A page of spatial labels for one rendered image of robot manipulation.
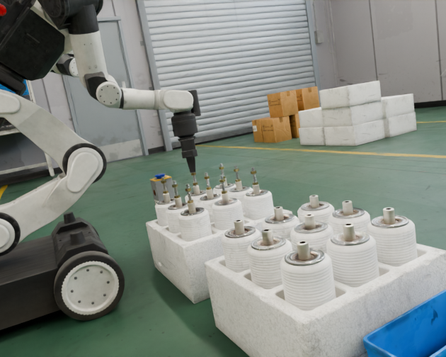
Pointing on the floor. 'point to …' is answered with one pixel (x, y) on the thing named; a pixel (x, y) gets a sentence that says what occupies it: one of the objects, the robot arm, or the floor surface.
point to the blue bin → (422, 329)
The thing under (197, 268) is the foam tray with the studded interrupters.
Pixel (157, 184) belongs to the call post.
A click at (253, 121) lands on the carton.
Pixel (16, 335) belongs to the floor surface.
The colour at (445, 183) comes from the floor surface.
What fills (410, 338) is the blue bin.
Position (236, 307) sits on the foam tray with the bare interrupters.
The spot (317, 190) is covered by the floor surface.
